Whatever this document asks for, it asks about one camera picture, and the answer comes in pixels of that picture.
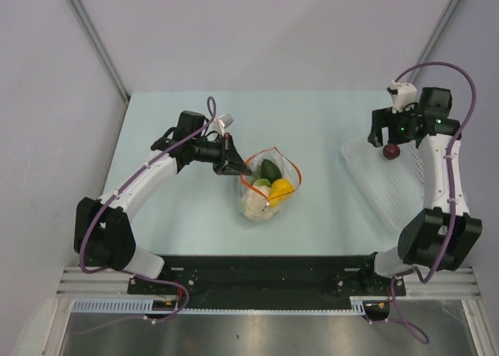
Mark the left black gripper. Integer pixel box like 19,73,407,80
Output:
190,132,251,176

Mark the green melon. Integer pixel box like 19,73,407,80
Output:
250,168,262,182

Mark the dark red plum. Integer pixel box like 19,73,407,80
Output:
382,144,401,160

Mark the green avocado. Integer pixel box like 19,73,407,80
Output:
260,159,282,183

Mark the clear zip top bag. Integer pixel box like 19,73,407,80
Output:
236,146,303,222

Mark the white cauliflower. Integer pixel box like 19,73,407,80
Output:
241,185,281,221

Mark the yellow pepper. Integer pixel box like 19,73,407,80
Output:
268,178,295,208

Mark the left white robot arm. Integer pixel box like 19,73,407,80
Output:
74,111,252,294

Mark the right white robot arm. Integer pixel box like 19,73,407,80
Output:
359,81,483,294

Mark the lime green fruit piece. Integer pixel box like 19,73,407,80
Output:
253,178,271,187

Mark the white plastic basket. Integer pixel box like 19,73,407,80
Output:
341,136,424,234

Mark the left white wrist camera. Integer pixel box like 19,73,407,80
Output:
214,114,234,136

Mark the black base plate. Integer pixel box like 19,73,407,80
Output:
127,256,406,309

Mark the white cable duct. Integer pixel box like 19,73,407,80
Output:
71,298,391,316

